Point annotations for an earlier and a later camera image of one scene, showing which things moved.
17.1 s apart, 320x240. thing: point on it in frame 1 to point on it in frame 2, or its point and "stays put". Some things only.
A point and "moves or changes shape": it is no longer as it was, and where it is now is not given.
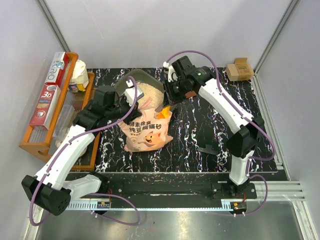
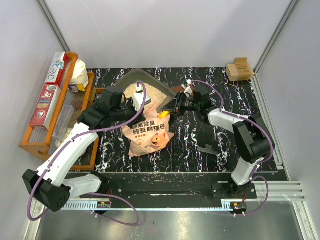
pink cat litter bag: (147, 131) moves or changes shape
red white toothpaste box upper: (58, 68) stays put
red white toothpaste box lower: (45, 106) stays put
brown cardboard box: (240, 70) stays put
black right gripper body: (175, 90) to (187, 104)
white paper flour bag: (80, 80) stays put
